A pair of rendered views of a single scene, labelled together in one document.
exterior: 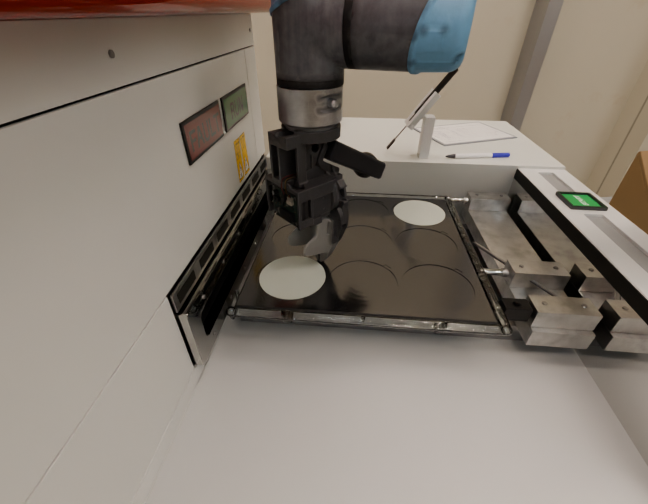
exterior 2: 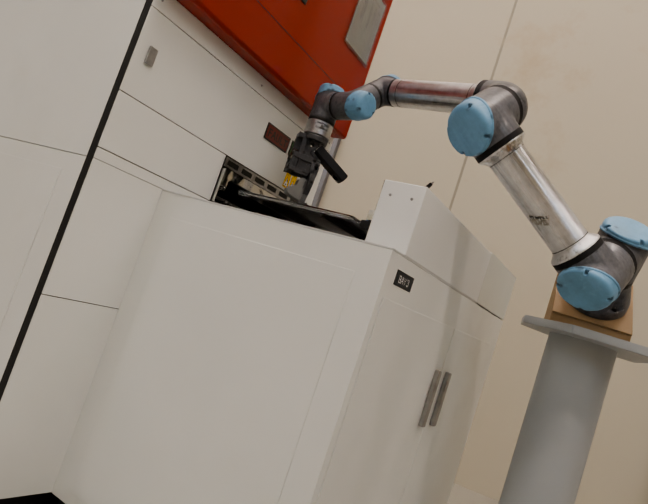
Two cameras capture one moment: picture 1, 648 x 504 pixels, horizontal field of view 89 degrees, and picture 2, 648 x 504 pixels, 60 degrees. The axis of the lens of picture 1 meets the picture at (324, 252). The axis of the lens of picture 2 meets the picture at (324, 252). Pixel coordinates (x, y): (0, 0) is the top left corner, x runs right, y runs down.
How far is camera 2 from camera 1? 132 cm
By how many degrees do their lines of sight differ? 48
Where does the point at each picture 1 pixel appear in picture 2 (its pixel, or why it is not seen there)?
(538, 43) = not seen: outside the picture
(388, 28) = (340, 99)
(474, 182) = not seen: hidden behind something
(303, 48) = (318, 105)
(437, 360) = not seen: hidden behind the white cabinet
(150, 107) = (262, 106)
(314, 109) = (314, 125)
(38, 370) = (200, 109)
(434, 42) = (350, 102)
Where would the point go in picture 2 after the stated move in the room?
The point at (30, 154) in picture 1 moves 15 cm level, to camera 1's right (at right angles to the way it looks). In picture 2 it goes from (233, 80) to (281, 87)
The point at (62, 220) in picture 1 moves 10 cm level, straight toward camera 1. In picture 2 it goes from (227, 96) to (232, 85)
